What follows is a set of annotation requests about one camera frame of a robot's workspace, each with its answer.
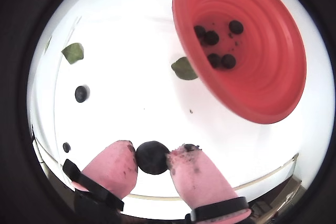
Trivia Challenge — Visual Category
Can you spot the pink stained gripper finger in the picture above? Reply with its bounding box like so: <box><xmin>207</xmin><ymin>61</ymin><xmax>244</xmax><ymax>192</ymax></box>
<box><xmin>166</xmin><ymin>143</ymin><xmax>253</xmax><ymax>224</ymax></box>

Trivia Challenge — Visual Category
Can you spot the pink covered gripper finger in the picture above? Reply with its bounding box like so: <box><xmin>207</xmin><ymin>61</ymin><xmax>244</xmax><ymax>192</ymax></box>
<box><xmin>62</xmin><ymin>140</ymin><xmax>139</xmax><ymax>224</ymax></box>

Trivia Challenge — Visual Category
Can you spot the small dark blueberry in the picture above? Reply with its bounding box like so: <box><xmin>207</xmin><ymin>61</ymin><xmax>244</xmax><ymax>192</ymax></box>
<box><xmin>135</xmin><ymin>141</ymin><xmax>171</xmax><ymax>175</ymax></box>

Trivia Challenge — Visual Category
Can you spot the red collapsible silicone cup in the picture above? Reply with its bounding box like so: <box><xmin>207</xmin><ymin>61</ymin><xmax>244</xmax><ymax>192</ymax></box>
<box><xmin>172</xmin><ymin>0</ymin><xmax>307</xmax><ymax>125</ymax></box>

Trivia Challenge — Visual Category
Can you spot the thin wooden strip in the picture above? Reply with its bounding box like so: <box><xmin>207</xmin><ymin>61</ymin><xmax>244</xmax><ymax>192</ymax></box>
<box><xmin>31</xmin><ymin>137</ymin><xmax>300</xmax><ymax>202</ymax></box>

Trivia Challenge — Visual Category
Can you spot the white paper sheet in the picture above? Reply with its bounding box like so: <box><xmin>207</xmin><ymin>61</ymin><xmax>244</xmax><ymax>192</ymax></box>
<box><xmin>54</xmin><ymin>0</ymin><xmax>300</xmax><ymax>201</ymax></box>

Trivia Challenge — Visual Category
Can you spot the small green leaf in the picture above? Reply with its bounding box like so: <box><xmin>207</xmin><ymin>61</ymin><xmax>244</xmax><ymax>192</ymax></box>
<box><xmin>171</xmin><ymin>57</ymin><xmax>199</xmax><ymax>81</ymax></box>

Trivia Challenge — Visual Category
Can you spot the large green leaf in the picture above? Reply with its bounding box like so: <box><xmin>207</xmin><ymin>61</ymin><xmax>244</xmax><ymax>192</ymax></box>
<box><xmin>61</xmin><ymin>42</ymin><xmax>85</xmax><ymax>65</ymax></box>

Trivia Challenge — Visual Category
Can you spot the narrow green leaf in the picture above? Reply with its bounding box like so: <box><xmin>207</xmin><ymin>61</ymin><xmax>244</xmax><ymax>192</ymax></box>
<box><xmin>44</xmin><ymin>36</ymin><xmax>53</xmax><ymax>53</ymax></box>

